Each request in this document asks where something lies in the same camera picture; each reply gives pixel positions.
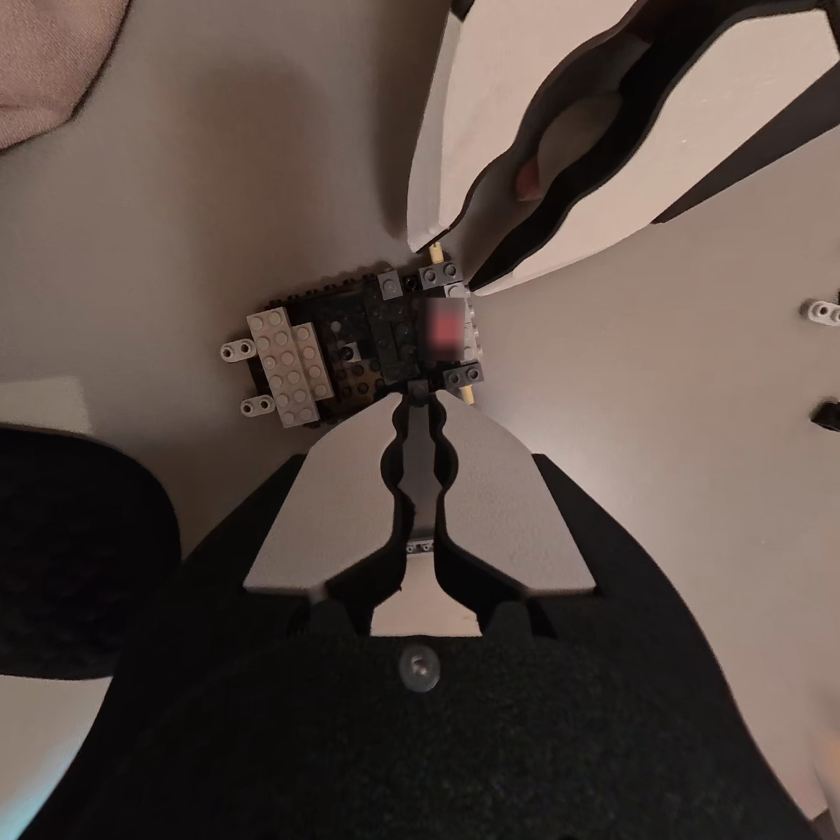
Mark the person's taupe sweatshirt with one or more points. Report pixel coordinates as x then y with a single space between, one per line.
52 65

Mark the grey desk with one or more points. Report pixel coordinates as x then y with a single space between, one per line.
164 229

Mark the black toy brick car chassis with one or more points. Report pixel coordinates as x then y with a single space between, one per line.
394 328

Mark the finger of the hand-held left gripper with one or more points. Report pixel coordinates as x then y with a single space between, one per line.
472 98
722 111

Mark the person's left hand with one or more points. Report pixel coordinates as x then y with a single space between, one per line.
528 180

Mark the black clip brick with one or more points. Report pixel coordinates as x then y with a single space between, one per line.
828 415

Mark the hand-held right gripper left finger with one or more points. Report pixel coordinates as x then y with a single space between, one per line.
328 518

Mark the light grey rounded plate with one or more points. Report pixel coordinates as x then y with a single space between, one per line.
823 310

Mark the long grey brick plate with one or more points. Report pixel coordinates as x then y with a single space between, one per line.
420 547

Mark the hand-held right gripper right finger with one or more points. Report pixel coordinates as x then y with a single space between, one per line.
512 518

